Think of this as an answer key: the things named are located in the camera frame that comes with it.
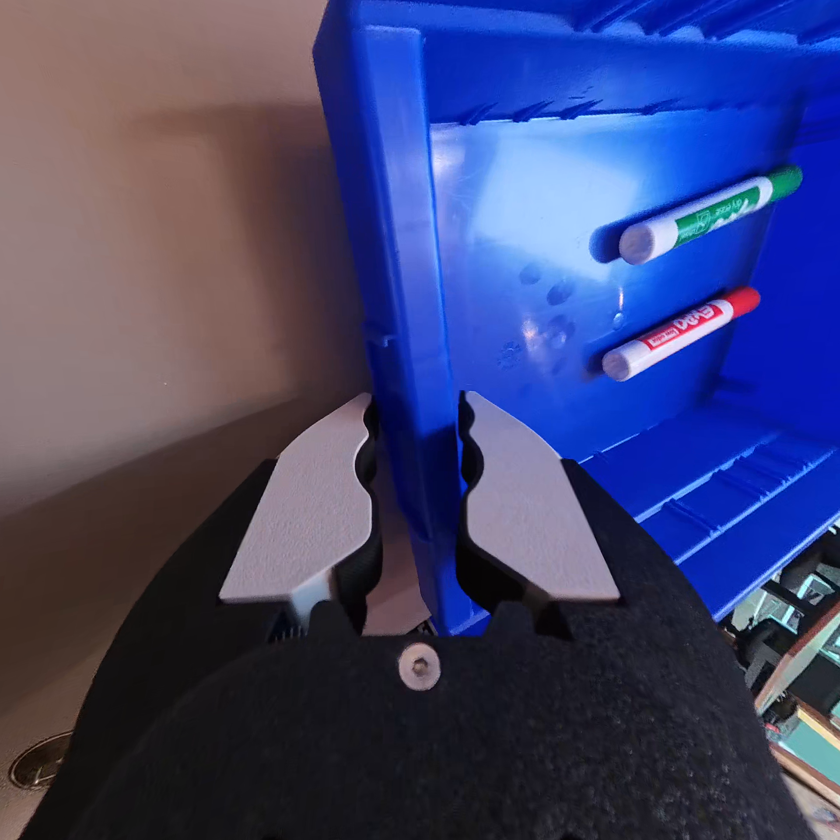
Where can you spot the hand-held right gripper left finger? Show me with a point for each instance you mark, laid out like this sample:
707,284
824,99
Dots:
302,525

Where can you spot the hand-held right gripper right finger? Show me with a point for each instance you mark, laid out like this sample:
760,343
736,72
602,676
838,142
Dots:
538,525

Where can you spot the white red-label whiteboard marker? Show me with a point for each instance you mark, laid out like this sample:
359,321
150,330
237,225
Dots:
656,344

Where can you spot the blue plastic bin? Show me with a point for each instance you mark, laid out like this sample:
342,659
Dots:
525,197

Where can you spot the green whiteboard marker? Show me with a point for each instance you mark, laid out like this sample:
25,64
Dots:
709,216

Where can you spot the metal table grommet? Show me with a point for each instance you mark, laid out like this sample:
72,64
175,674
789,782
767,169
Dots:
39,761

